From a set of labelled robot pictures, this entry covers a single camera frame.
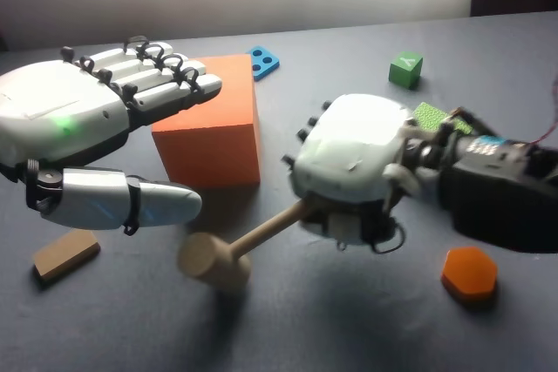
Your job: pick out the brown rectangular wooden block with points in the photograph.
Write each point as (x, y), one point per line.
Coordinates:
(65, 254)

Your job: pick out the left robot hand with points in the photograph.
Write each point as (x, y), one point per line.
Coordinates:
(56, 119)

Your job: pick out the green textured foam square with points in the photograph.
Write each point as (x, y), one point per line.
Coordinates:
(429, 116)

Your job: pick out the large orange cube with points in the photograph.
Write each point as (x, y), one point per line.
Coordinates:
(213, 154)

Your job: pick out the green cube with white letter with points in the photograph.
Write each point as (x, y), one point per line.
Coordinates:
(405, 71)

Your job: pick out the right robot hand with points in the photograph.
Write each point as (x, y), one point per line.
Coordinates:
(349, 145)

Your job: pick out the grey table cloth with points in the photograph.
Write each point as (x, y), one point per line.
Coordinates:
(131, 337)

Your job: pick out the blue square block four holes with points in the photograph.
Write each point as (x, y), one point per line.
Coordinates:
(263, 68)

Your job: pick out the orange hexagon block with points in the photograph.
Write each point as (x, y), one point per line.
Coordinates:
(468, 274)

